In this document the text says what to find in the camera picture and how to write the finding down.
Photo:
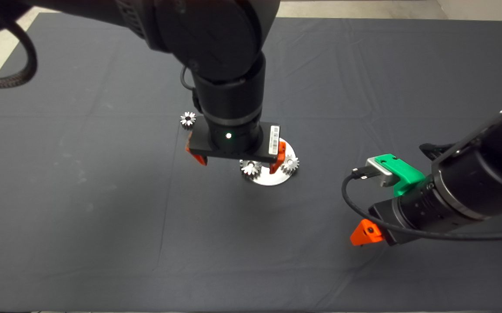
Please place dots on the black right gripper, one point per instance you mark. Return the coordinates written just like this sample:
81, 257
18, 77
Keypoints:
411, 215

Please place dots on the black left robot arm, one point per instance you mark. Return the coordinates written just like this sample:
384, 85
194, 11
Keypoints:
216, 48

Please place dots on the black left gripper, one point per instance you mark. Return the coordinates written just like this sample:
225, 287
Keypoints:
233, 145

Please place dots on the larger steel gear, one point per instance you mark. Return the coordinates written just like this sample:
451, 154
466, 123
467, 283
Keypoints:
250, 168

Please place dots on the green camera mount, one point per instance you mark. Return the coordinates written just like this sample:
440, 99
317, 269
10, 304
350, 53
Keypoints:
403, 174

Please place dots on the round metal plate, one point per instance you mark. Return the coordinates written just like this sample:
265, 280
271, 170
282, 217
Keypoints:
272, 178

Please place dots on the small steel gear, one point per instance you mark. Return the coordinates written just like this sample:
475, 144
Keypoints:
290, 164
187, 119

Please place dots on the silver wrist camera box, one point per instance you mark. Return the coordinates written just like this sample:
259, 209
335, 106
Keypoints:
379, 174

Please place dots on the dark grey table cloth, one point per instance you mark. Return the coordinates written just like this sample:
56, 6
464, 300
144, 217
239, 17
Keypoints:
103, 217

